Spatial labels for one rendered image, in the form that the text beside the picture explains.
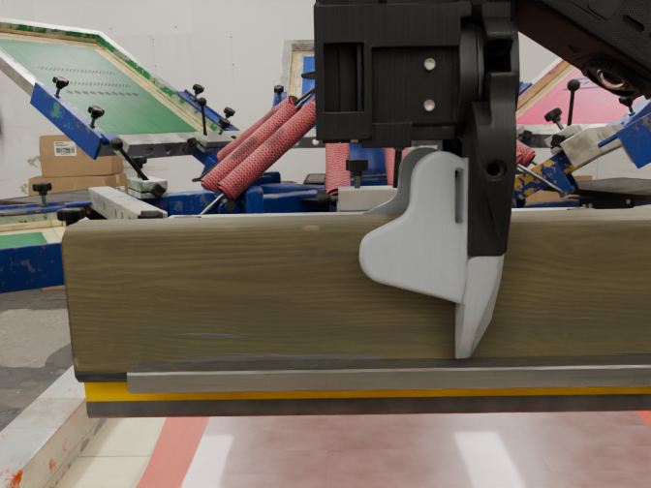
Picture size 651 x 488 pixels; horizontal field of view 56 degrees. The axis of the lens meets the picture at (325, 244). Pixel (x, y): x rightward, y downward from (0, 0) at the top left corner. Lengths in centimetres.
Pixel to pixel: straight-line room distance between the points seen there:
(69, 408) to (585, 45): 40
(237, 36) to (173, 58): 53
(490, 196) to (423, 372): 9
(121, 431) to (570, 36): 41
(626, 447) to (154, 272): 36
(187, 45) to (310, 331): 478
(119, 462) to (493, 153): 34
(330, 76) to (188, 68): 476
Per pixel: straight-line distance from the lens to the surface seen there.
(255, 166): 136
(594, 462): 48
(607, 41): 28
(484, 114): 25
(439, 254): 26
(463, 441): 48
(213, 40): 499
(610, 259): 30
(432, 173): 26
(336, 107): 26
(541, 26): 29
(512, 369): 29
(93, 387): 33
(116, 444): 50
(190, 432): 50
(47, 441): 45
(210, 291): 29
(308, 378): 28
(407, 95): 26
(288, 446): 47
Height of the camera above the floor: 119
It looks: 11 degrees down
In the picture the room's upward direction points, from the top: 1 degrees counter-clockwise
